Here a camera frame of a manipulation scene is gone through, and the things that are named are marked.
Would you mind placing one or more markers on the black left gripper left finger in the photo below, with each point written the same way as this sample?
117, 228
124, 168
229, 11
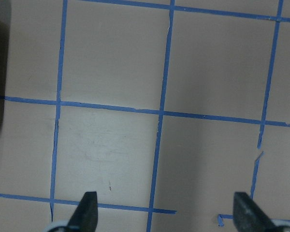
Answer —
85, 217

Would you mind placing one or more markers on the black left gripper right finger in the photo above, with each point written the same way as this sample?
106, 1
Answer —
247, 216

